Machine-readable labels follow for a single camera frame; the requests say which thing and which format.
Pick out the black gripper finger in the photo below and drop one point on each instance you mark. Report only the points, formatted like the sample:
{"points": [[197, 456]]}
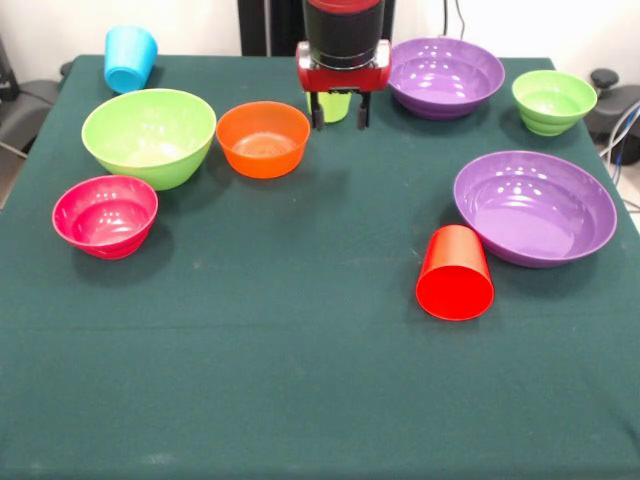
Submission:
{"points": [[362, 110], [318, 111]]}

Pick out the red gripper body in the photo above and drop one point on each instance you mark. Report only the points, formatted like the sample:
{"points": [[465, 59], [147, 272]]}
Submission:
{"points": [[345, 80]]}

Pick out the yellow-green cup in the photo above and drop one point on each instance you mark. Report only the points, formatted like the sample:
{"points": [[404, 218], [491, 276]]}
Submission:
{"points": [[336, 107]]}

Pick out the orange bowl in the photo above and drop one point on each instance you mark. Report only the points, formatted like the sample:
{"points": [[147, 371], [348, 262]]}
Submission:
{"points": [[265, 155]]}

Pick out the large green bowl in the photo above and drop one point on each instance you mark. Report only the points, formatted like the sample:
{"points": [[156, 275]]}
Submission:
{"points": [[150, 145]]}

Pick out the blue cup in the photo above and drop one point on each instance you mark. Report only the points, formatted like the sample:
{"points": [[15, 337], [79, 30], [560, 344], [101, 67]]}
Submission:
{"points": [[127, 60]]}

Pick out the red cup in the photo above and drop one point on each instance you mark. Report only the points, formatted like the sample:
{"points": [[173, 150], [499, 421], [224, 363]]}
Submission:
{"points": [[455, 295]]}

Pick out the pink bowl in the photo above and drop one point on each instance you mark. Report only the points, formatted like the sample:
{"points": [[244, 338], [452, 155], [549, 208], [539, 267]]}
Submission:
{"points": [[105, 225]]}

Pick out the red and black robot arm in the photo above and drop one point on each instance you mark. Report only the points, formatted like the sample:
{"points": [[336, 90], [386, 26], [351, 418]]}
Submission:
{"points": [[345, 30]]}

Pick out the purple bowl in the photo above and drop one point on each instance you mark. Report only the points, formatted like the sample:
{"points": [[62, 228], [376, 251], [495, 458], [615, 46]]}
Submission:
{"points": [[445, 80], [535, 215]]}

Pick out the small green bowl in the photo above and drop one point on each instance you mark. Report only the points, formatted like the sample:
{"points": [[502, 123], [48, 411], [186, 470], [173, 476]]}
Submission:
{"points": [[552, 107]]}

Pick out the black chair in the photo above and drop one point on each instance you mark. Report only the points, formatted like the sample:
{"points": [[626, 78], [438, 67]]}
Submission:
{"points": [[25, 112], [617, 107]]}

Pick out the dark green tablecloth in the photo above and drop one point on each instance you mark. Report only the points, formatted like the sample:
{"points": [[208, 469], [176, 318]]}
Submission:
{"points": [[300, 375]]}

